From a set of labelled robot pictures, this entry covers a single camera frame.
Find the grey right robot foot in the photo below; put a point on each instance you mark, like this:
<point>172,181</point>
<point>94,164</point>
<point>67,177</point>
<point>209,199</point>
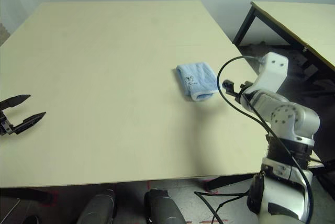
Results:
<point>162,205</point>

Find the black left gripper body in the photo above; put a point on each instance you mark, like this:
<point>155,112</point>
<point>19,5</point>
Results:
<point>4,128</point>

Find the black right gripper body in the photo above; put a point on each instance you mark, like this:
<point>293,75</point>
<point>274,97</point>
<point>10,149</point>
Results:
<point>234,90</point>

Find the red floor tape strip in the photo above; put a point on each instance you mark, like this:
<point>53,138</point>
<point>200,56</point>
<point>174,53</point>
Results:
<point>214,220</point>

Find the beige side table black frame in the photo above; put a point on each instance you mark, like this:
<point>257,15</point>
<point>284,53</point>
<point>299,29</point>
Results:
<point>301,20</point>

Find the short red floor tape line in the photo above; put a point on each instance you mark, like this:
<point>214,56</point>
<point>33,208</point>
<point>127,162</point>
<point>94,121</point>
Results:
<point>148,184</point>

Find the black shoe white markings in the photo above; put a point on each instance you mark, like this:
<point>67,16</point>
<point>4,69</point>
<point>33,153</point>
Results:
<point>31,220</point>

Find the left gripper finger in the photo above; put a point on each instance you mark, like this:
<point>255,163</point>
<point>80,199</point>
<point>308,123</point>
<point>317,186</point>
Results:
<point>30,123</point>
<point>14,101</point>

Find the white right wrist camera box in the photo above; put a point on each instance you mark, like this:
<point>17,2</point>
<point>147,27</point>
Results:
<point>272,74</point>

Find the light blue terry towel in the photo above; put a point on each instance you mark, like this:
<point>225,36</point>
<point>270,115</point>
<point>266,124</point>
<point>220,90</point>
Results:
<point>197,81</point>

